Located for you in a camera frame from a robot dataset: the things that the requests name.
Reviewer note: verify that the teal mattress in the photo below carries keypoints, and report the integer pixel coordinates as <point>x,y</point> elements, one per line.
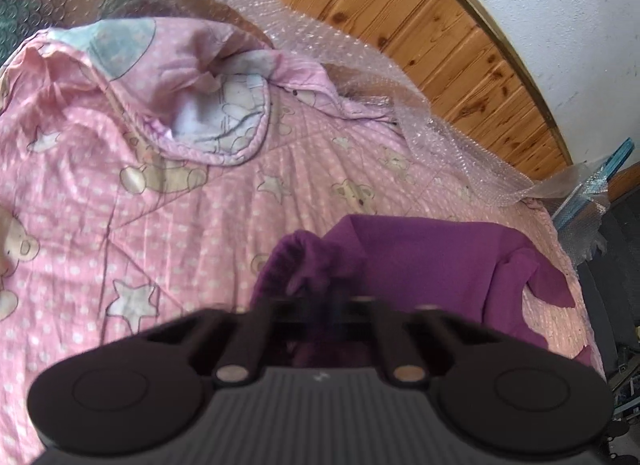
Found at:
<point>15,20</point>

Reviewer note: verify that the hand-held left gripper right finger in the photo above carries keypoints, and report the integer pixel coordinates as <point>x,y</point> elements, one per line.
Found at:
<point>370,310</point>

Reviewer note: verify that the blue framed panels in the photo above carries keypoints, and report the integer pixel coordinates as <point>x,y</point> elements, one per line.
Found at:
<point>615,160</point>

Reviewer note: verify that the wooden headboard panel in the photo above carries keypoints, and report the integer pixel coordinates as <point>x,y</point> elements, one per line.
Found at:
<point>425,20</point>

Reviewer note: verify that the purple garment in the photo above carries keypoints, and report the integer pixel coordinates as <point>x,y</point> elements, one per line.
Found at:
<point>425,265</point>

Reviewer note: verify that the dark grey chair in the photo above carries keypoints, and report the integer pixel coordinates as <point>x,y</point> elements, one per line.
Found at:
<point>620,255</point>

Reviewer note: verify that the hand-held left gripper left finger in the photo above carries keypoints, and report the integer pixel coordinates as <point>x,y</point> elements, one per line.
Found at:
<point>280,312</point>

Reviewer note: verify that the clear bubble wrap sheet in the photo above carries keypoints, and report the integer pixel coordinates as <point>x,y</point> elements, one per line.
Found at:
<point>350,55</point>

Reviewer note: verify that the pink bear-print quilt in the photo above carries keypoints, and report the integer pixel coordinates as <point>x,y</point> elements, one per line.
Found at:
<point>200,225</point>

